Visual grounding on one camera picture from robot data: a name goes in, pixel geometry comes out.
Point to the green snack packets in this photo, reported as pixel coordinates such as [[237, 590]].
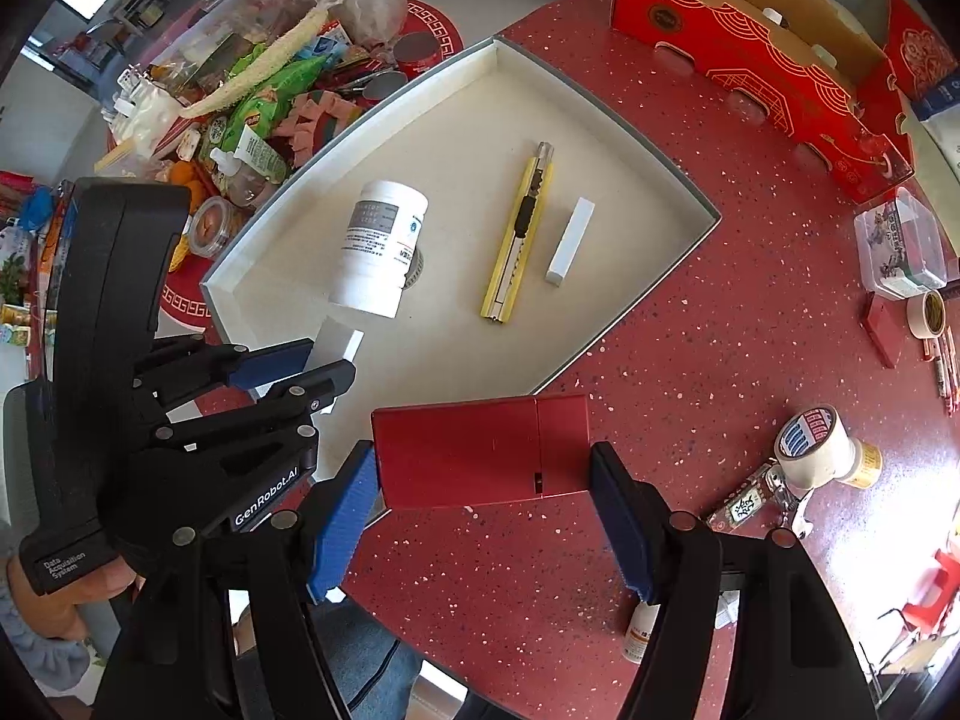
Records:
[[277, 86]]

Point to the red cardboard box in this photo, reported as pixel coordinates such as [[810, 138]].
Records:
[[750, 52]]

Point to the white rectangular block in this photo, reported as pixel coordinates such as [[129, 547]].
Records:
[[337, 341], [570, 240]]

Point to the grey shallow box white inside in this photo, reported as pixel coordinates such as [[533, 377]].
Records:
[[450, 165]]

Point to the person's left forearm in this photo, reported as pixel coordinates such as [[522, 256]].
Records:
[[37, 660]]

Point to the red white pen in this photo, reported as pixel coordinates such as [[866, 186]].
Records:
[[937, 367], [951, 382]]

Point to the orange fruit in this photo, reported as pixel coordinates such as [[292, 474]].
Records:
[[187, 184]]

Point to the large white bottle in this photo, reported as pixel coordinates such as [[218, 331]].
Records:
[[379, 255]]

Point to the metal spring clip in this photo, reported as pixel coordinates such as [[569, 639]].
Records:
[[787, 499]]

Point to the clear plastic cup with lid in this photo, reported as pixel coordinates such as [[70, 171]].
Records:
[[210, 225]]

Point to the pale loofah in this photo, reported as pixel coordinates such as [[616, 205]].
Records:
[[255, 67]]

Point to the dark snack packet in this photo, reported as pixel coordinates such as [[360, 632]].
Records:
[[739, 506]]

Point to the white bottle yellow label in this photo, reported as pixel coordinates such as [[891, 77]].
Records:
[[864, 463]]

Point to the striped sponge pieces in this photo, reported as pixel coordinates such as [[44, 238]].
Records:
[[315, 116]]

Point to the clear plastic box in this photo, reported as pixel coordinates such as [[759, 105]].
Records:
[[900, 240]]

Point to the red plastic stool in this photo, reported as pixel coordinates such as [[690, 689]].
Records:
[[934, 596]]

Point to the clear bottle white cap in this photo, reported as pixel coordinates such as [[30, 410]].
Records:
[[232, 180]]

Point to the clear knotted plastic bag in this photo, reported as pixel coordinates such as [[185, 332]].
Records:
[[367, 7]]

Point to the yellow utility knife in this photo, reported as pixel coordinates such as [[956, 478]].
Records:
[[517, 240]]

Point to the clear zip bag red label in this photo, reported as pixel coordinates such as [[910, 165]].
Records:
[[225, 22]]

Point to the green tube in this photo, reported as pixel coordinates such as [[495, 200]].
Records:
[[255, 150]]

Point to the small dark red box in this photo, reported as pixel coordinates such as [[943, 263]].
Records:
[[881, 330]]

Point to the white blue printed bag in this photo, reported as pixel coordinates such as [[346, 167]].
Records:
[[941, 127]]

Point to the small white bottle orange label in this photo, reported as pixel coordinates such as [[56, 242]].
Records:
[[639, 637]]

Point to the white packing tape roll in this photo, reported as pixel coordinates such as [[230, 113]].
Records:
[[825, 457]]

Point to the small beige tape roll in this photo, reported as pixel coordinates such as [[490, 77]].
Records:
[[916, 319]]

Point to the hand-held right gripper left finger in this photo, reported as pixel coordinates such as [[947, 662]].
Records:
[[341, 532]]

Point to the person's left hand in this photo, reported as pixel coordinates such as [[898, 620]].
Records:
[[75, 604]]

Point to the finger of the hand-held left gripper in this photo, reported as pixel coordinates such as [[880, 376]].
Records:
[[259, 373], [315, 390]]

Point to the red flip-top box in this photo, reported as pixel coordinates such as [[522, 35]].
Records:
[[480, 454]]

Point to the person's legs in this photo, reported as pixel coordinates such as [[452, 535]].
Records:
[[352, 652]]

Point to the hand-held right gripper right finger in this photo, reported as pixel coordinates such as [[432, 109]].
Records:
[[622, 532]]

